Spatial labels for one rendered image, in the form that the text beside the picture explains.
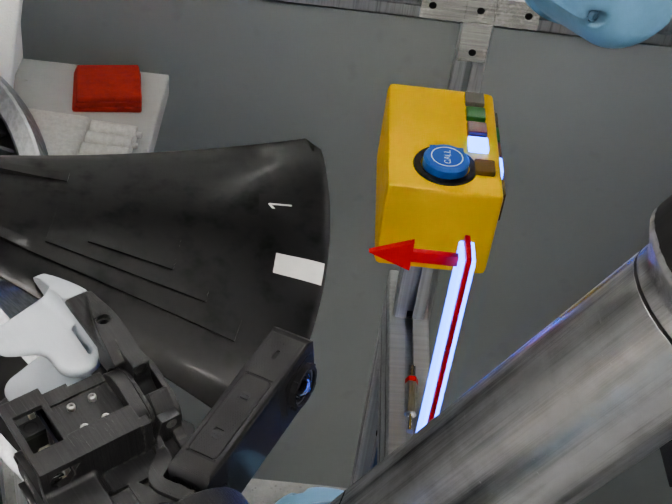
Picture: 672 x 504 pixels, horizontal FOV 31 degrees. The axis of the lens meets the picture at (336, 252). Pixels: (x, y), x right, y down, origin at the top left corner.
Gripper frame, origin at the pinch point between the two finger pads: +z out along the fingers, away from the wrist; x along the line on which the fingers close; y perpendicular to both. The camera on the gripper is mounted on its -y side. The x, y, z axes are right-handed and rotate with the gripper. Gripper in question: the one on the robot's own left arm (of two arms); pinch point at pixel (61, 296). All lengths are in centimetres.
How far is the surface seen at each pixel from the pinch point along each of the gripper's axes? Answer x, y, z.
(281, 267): 2.1, -13.4, -3.3
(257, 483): 123, -46, 57
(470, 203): 15.8, -38.2, 6.0
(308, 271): 2.5, -14.8, -4.3
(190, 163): 0.7, -12.9, 7.2
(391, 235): 19.7, -32.9, 9.7
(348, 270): 70, -57, 49
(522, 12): 27, -74, 39
